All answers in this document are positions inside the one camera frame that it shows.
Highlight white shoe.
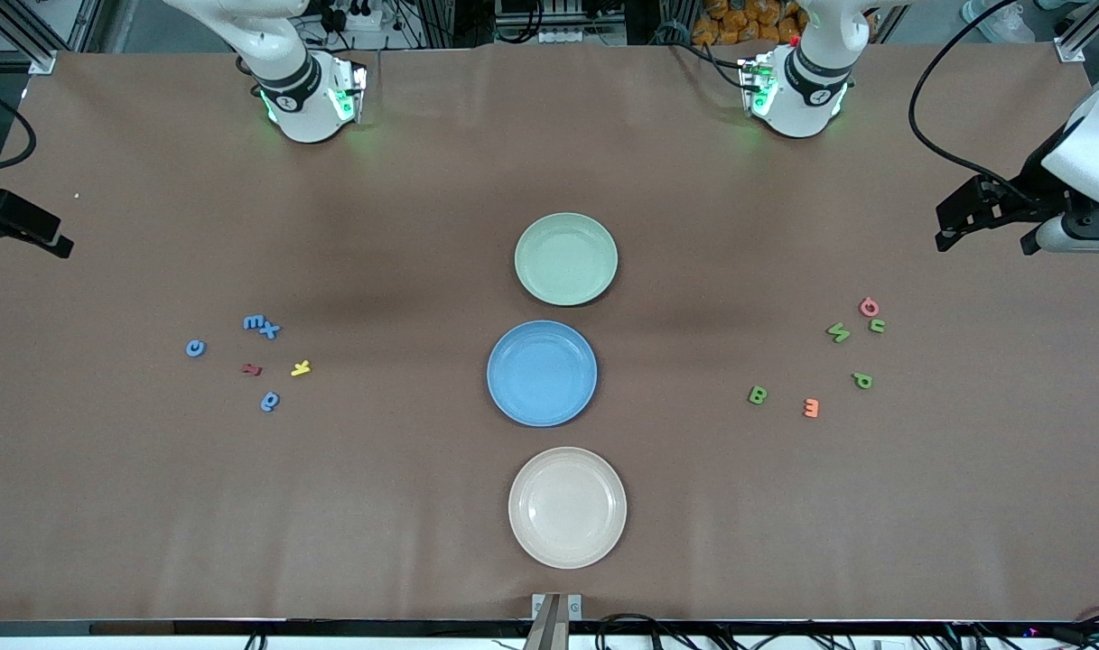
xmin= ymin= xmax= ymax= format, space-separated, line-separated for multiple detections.
xmin=960 ymin=0 xmax=1024 ymax=44

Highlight pile of orange objects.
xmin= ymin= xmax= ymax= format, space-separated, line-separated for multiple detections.
xmin=691 ymin=0 xmax=807 ymax=46

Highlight white power strip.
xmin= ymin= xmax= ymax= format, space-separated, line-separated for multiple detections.
xmin=319 ymin=0 xmax=383 ymax=33

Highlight pale green plate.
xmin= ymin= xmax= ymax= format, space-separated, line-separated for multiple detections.
xmin=514 ymin=212 xmax=619 ymax=307

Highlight grey equipment box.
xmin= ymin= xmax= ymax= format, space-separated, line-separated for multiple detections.
xmin=495 ymin=0 xmax=627 ymax=46

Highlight blue plate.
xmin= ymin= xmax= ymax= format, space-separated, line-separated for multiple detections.
xmin=487 ymin=320 xmax=599 ymax=428

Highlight beige plate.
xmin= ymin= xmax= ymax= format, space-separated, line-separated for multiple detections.
xmin=508 ymin=446 xmax=628 ymax=570

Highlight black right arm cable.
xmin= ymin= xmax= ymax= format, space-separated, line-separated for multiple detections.
xmin=0 ymin=83 xmax=37 ymax=172

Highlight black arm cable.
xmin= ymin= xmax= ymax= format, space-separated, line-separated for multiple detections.
xmin=0 ymin=83 xmax=37 ymax=172
xmin=908 ymin=0 xmax=1056 ymax=201

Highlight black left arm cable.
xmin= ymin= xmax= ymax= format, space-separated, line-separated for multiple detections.
xmin=908 ymin=0 xmax=1056 ymax=201

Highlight aluminium frame profile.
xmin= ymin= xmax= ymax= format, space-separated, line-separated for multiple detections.
xmin=1055 ymin=0 xmax=1099 ymax=64
xmin=0 ymin=0 xmax=58 ymax=75

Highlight grey metal camera bracket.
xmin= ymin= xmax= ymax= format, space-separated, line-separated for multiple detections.
xmin=531 ymin=592 xmax=584 ymax=650

